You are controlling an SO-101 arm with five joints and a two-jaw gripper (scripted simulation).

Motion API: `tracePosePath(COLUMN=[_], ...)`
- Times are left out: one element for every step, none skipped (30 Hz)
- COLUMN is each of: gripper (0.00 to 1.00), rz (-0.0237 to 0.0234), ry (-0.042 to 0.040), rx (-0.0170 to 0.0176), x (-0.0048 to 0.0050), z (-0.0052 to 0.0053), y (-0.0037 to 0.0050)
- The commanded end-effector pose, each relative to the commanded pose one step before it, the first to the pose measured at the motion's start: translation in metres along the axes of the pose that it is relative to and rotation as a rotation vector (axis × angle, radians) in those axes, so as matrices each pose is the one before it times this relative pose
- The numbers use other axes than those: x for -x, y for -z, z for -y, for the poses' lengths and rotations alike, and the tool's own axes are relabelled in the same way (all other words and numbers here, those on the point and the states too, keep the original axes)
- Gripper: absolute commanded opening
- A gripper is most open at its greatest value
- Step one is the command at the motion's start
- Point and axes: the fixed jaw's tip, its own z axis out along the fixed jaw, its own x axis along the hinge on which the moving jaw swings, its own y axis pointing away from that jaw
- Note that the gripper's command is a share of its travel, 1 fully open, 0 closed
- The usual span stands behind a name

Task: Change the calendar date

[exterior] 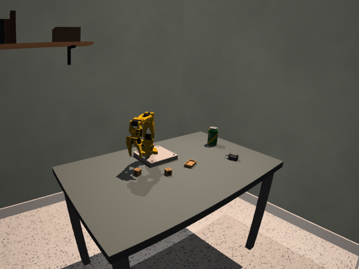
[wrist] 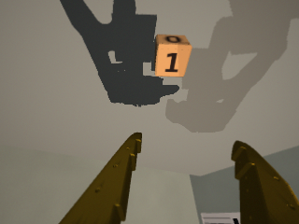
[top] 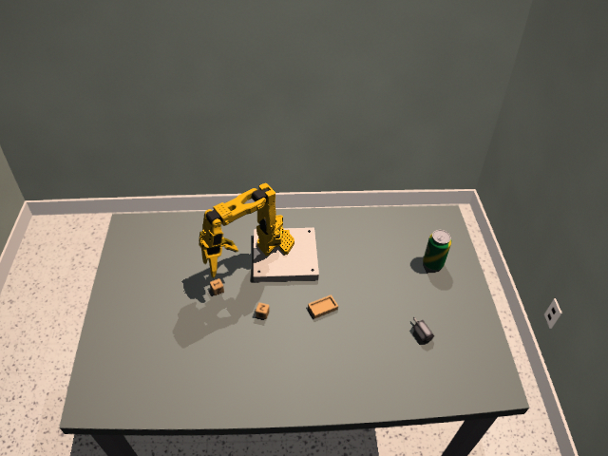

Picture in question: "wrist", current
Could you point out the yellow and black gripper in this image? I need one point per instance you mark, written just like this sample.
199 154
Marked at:
265 197

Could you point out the brown number cube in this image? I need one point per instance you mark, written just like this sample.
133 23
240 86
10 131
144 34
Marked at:
172 53

